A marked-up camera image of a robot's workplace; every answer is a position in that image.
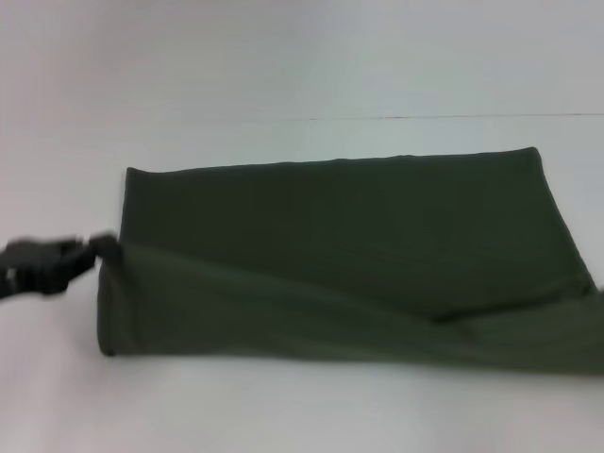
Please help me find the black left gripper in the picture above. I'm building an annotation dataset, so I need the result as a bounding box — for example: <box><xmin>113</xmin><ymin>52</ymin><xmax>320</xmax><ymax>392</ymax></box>
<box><xmin>0</xmin><ymin>229</ymin><xmax>123</xmax><ymax>304</ymax></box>

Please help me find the dark green FREE t-shirt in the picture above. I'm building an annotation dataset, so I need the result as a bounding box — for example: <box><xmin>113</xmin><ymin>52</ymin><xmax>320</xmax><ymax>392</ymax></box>
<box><xmin>96</xmin><ymin>145</ymin><xmax>604</xmax><ymax>379</ymax></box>

